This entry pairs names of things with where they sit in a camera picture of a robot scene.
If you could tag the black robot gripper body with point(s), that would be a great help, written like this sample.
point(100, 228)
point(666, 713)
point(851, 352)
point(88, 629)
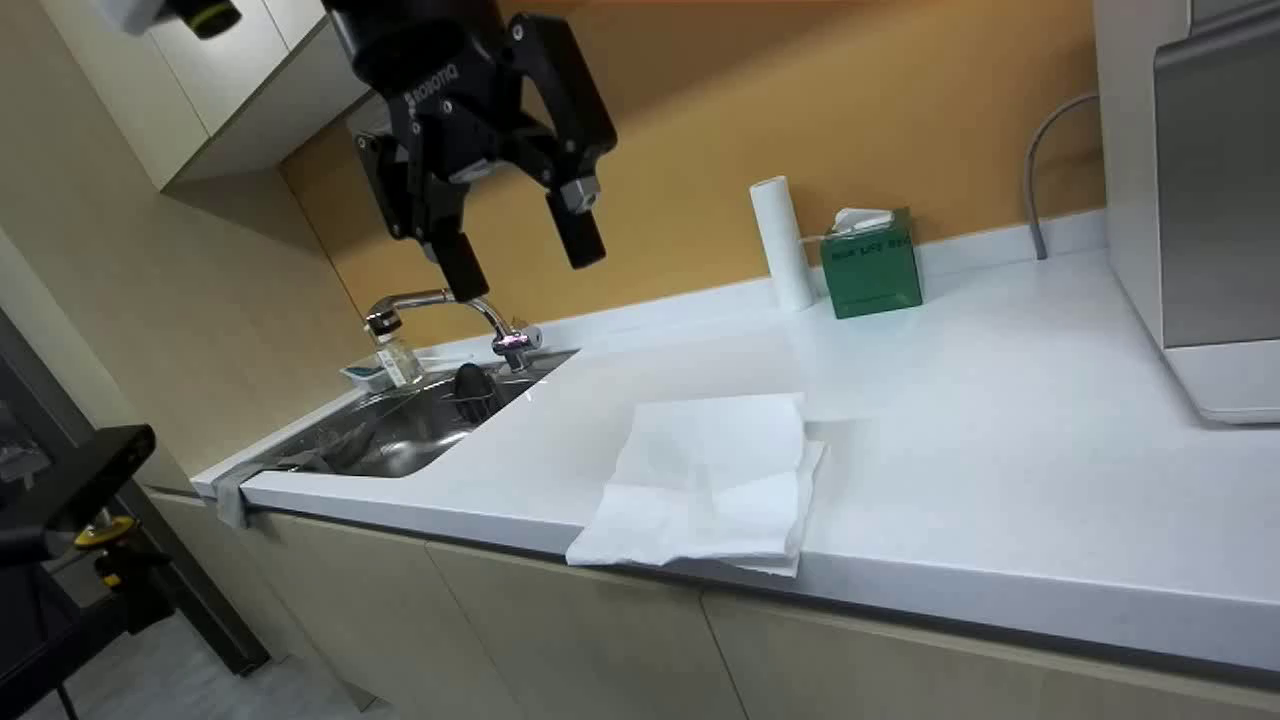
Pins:
point(425, 65)

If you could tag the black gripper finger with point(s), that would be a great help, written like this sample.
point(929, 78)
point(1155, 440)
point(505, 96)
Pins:
point(572, 146)
point(455, 242)

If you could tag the white cloth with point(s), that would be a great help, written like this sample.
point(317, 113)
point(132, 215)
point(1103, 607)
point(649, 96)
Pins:
point(704, 465)

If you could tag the white paper towel roll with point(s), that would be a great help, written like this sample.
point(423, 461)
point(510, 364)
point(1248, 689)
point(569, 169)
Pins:
point(782, 247)

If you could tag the chrome sink faucet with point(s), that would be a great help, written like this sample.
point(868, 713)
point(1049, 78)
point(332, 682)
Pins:
point(445, 305)

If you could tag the stainless steel sink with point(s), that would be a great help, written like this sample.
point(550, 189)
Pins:
point(387, 434)

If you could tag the white tissue in box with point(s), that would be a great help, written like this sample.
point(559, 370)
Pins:
point(860, 218)

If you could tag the green tissue box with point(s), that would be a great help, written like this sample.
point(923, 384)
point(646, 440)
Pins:
point(873, 272)

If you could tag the beige base cabinet door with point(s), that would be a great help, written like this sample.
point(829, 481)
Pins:
point(585, 641)
point(363, 614)
point(932, 675)

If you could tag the silver white coffee machine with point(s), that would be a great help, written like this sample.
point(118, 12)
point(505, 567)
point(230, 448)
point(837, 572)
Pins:
point(1204, 201)

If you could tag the beige wall cabinet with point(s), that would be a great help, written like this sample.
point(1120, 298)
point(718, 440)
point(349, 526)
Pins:
point(203, 94)

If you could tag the black camera stand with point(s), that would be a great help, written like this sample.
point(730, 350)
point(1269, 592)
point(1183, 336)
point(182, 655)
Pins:
point(66, 586)

